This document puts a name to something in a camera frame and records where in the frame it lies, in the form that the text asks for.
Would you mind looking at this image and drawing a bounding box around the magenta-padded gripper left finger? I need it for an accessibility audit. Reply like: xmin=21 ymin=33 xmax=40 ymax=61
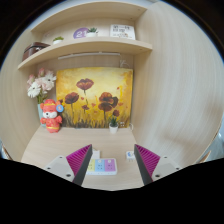
xmin=43 ymin=143 xmax=94 ymax=187

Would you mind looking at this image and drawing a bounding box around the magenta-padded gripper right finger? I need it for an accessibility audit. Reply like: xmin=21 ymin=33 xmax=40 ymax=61
xmin=133 ymin=143 xmax=183 ymax=186

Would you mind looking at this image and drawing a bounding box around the white block charger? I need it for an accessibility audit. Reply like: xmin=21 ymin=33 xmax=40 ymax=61
xmin=125 ymin=150 xmax=136 ymax=162

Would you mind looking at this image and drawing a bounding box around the pastel multicolour power strip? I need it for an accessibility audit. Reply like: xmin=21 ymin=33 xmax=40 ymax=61
xmin=84 ymin=157 xmax=118 ymax=176

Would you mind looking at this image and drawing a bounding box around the small plant in white pot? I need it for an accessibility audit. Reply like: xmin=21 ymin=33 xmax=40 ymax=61
xmin=108 ymin=116 xmax=120 ymax=135

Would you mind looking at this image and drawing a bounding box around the red plush toy figure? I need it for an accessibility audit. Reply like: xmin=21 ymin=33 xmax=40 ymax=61
xmin=39 ymin=98 xmax=64 ymax=134

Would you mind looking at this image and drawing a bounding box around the pale blue vase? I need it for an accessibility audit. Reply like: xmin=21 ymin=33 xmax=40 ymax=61
xmin=37 ymin=102 xmax=46 ymax=128

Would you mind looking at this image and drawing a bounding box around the yellow poppy flower painting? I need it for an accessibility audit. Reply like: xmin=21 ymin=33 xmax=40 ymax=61
xmin=55 ymin=67 xmax=134 ymax=129

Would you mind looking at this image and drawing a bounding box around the pink and white flower bouquet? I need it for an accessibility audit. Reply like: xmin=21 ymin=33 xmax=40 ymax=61
xmin=27 ymin=68 xmax=58 ymax=104

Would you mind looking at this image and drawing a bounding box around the white light bar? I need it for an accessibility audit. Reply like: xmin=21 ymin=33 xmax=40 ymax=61
xmin=57 ymin=51 xmax=122 ymax=61

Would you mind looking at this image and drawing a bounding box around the light wooden shelf unit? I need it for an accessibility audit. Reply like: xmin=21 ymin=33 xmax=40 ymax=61
xmin=17 ymin=1 xmax=154 ymax=71

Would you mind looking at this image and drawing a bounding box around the white coiled cable bundle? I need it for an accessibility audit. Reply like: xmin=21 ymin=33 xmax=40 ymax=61
xmin=91 ymin=149 xmax=101 ymax=160

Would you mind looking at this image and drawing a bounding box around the thin white cable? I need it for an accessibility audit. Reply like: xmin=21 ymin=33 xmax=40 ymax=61
xmin=119 ymin=59 xmax=132 ymax=70

